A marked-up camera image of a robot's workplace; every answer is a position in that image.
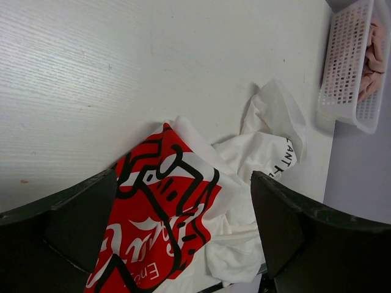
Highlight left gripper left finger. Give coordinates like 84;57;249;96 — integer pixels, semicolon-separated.
1;170;117;292

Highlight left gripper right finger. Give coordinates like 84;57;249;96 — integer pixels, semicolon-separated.
250;171;390;292

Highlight white t shirt black lettering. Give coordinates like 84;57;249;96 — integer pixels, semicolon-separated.
212;78;308;196

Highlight white t shirt red print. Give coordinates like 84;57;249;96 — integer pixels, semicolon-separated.
85;117;263;292

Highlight pink t shirt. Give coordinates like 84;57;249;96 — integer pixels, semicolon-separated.
357;18;386;103

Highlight white plastic basket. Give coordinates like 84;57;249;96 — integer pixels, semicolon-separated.
318;1;390;134

